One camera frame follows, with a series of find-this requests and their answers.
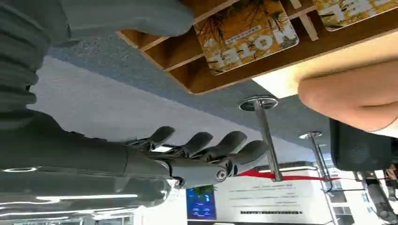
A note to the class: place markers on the black office chair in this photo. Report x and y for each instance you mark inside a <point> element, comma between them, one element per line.
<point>357,146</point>

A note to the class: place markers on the ribbed grey right robot arm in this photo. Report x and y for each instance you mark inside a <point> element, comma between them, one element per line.
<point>18,65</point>

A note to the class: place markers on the wooden card box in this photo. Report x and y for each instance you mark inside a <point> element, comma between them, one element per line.
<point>264,69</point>

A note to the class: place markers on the blue display screen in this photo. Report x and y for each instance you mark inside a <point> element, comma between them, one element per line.
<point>200,206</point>

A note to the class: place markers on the steel stanchion post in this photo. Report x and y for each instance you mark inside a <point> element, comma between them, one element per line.
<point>317,155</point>
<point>266,133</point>

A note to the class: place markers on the yellow hotel card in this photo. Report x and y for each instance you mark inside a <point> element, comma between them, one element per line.
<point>351,12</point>
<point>248,37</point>

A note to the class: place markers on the red barrier belt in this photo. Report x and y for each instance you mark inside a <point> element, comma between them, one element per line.
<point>298,178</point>

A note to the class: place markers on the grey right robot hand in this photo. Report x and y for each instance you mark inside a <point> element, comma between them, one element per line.
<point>77,161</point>

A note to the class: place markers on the white notice board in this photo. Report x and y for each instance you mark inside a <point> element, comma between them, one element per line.
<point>267,198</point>

